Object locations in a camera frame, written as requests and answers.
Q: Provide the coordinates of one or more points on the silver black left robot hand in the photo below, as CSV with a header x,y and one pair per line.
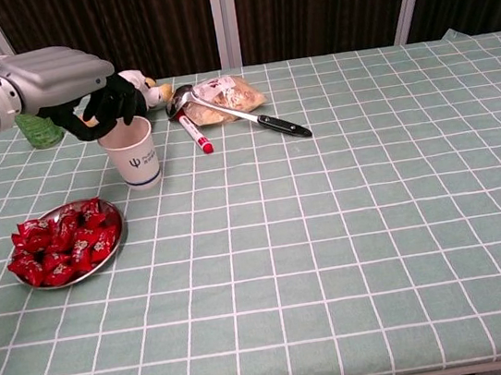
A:
x,y
57,74

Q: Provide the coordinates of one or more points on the green drink can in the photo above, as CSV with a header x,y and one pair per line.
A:
x,y
40,133

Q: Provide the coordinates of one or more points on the black white plush penguin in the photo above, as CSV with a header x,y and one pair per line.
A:
x,y
149,96

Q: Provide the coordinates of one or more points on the white paper cup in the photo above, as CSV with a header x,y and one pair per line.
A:
x,y
135,162

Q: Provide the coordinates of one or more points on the red white marker pen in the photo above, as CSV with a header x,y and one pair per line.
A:
x,y
196,136

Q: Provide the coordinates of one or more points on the round steel plate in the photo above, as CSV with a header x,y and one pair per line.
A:
x,y
118,225

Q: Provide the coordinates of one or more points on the clear snack bag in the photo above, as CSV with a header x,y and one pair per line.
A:
x,y
237,96

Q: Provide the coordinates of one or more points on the green checked tablecloth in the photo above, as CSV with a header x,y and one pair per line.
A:
x,y
331,232

